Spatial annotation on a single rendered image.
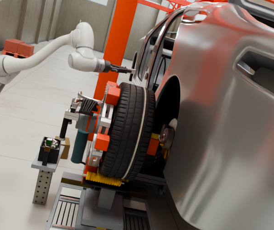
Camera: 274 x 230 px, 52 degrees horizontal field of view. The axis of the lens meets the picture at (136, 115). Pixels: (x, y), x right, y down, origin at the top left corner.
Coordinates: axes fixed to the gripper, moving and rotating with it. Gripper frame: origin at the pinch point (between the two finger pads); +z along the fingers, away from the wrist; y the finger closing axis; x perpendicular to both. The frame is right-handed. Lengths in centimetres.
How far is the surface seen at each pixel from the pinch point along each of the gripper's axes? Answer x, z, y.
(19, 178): -131, -41, -69
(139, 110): -17.9, -0.2, 23.6
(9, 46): -160, 27, -772
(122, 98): -14.7, -8.9, 14.6
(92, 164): -65, -14, 9
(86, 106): -24.9, -27.1, 6.1
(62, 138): -49, -36, 3
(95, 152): -49, -21, 20
